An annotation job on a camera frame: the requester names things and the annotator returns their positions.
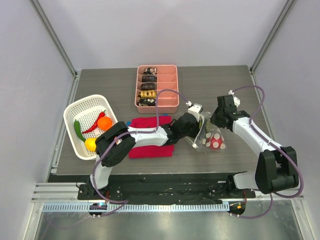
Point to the fake green pepper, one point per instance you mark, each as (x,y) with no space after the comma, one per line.
(78,132)

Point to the white perforated plastic basket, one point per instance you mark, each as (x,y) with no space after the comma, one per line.
(86,111)

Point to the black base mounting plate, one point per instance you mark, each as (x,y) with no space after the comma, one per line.
(167,189)

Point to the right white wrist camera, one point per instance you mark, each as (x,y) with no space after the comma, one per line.
(236,100)

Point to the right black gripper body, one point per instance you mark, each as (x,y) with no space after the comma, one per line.
(215,118)

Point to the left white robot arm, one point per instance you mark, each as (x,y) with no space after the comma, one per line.
(116,143)

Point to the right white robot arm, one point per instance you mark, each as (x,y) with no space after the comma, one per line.
(273,171)

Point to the fake red chili pepper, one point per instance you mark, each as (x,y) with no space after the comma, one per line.
(95,124)

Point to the folded red t-shirt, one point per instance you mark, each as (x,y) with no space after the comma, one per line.
(150,151)

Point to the white slotted cable duct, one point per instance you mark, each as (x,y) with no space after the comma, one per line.
(96,207)

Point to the clear polka dot zip bag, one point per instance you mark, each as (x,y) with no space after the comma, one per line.
(209,137)

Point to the rolled black white sock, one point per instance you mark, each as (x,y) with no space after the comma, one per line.
(146,102)

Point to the pink divided organizer tray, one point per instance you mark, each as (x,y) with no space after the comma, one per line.
(167,86)

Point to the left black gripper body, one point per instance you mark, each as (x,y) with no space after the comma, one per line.
(192,132)

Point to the fake orange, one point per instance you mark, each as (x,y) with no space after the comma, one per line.
(104,123)

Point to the rolled yellow patterned sock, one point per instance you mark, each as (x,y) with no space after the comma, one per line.
(147,94)

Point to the fake red apple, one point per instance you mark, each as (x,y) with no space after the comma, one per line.
(217,142)

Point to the fake yellow pear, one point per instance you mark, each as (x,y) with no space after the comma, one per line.
(90,144)

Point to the rolled dark sock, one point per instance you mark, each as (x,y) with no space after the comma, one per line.
(149,79)
(148,86)

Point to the rolled sock top compartment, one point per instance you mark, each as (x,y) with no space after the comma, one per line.
(152,70)

